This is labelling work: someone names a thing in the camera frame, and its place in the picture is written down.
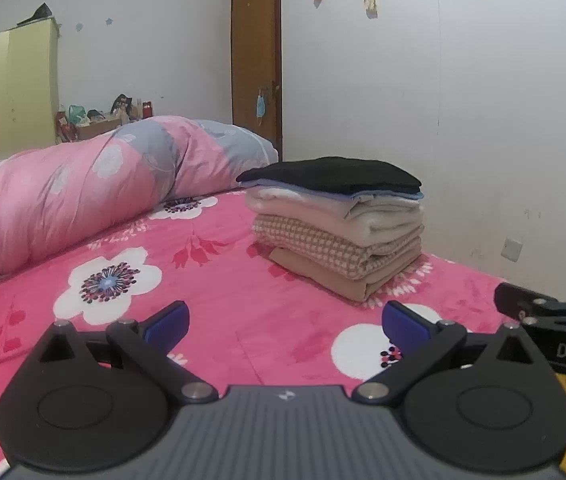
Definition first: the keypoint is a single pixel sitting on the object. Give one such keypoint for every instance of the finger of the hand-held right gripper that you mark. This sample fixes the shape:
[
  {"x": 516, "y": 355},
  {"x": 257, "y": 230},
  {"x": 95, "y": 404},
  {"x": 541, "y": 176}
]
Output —
[{"x": 518, "y": 300}]

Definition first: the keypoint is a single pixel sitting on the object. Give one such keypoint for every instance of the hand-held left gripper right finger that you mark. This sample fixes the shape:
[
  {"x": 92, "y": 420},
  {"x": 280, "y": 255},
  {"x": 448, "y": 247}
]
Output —
[{"x": 405, "y": 327}]

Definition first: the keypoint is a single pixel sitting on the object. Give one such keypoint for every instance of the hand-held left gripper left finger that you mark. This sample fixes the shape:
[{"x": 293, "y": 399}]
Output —
[{"x": 168, "y": 325}]

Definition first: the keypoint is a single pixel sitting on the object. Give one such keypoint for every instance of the black shirt with white print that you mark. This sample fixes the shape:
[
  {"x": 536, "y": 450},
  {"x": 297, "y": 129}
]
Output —
[{"x": 333, "y": 172}]

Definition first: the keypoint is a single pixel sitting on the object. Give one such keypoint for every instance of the pink floral bed blanket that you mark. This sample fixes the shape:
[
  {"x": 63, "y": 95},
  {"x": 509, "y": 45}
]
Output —
[{"x": 263, "y": 310}]

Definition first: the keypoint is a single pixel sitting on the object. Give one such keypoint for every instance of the blue folded garment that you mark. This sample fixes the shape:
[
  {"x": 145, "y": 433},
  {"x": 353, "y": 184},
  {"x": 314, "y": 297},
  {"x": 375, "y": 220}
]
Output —
[{"x": 388, "y": 195}]

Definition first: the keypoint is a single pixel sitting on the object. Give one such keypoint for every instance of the cream folded garment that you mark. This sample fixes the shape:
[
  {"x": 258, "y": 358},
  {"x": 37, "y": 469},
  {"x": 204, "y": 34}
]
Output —
[{"x": 313, "y": 210}]

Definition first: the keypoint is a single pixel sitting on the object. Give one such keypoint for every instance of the pink grey floral quilt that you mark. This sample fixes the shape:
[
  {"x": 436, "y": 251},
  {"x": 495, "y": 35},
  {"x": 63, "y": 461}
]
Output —
[{"x": 63, "y": 195}]

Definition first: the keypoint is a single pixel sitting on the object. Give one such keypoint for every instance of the brown cardboard box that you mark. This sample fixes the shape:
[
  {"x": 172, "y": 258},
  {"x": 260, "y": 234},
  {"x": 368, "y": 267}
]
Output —
[{"x": 98, "y": 129}]

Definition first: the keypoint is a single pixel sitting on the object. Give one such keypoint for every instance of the red container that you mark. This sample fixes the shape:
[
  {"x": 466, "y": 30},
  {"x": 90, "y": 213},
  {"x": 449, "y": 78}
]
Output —
[{"x": 147, "y": 110}]

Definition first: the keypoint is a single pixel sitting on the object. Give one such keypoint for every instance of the red patterned bag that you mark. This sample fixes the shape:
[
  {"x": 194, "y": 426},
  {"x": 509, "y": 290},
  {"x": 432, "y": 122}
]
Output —
[{"x": 64, "y": 130}]

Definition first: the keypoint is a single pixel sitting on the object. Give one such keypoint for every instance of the dark printed bag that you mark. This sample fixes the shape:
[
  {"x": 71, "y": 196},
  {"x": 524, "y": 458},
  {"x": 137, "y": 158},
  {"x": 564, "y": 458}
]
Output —
[{"x": 122, "y": 104}]

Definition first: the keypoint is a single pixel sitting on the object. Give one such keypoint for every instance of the green plastic bag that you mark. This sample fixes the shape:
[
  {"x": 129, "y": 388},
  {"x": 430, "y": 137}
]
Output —
[{"x": 77, "y": 115}]

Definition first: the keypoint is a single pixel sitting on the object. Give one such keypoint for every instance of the blue face mask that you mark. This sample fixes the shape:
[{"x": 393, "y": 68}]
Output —
[{"x": 261, "y": 107}]

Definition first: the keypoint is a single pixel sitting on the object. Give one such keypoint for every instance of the pale yellow wardrobe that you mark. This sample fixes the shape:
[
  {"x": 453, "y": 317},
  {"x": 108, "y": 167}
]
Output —
[{"x": 13, "y": 95}]

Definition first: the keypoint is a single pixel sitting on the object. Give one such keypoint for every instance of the brown wooden door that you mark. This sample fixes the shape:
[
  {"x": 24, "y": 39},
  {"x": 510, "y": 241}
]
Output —
[{"x": 255, "y": 50}]

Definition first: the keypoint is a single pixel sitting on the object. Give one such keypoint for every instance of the black bag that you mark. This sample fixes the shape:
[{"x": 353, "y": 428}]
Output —
[{"x": 40, "y": 14}]

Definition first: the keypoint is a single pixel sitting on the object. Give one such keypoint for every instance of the wall socket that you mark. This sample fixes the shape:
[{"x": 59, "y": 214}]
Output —
[{"x": 512, "y": 250}]

